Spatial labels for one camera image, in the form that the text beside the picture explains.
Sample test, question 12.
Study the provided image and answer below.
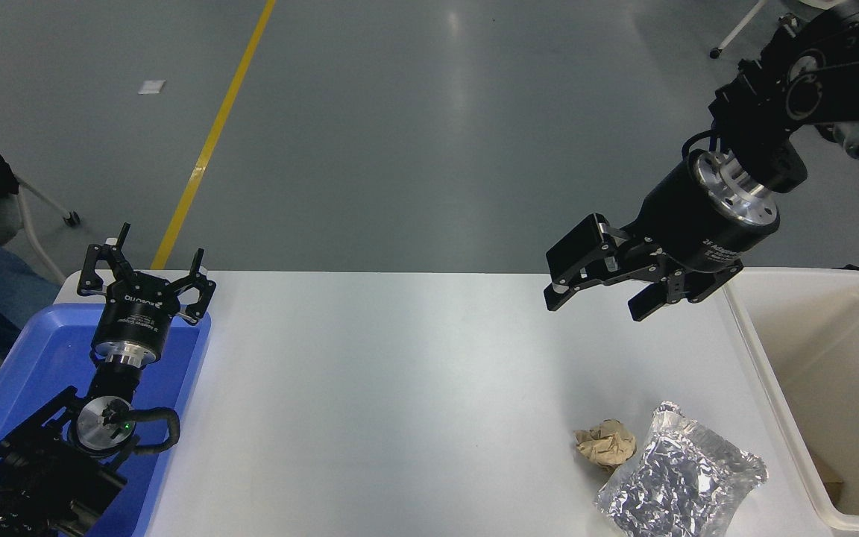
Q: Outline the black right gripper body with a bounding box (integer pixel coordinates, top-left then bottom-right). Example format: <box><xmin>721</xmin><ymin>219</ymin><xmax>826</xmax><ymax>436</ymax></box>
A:
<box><xmin>635</xmin><ymin>159</ymin><xmax>766</xmax><ymax>273</ymax></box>

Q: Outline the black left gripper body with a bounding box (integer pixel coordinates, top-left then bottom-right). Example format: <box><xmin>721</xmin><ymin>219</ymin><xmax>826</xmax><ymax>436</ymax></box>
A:
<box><xmin>92</xmin><ymin>271</ymin><xmax>193</xmax><ymax>353</ymax></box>

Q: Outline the foil plate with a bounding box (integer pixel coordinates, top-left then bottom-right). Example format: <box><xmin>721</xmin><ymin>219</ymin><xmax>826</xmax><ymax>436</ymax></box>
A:
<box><xmin>594</xmin><ymin>401</ymin><xmax>770</xmax><ymax>537</ymax></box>

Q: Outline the blue plastic tray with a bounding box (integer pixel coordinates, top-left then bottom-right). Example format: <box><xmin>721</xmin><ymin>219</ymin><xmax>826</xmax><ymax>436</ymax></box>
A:
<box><xmin>0</xmin><ymin>302</ymin><xmax>213</xmax><ymax>537</ymax></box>

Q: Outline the large pale bin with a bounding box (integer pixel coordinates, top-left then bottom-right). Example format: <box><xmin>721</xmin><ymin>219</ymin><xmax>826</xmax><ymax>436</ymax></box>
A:
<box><xmin>723</xmin><ymin>267</ymin><xmax>859</xmax><ymax>534</ymax></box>

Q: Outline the crumpled tan paper ball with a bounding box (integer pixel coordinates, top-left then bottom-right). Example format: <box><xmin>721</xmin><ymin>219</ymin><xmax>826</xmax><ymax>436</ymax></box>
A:
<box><xmin>575</xmin><ymin>419</ymin><xmax>638</xmax><ymax>474</ymax></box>

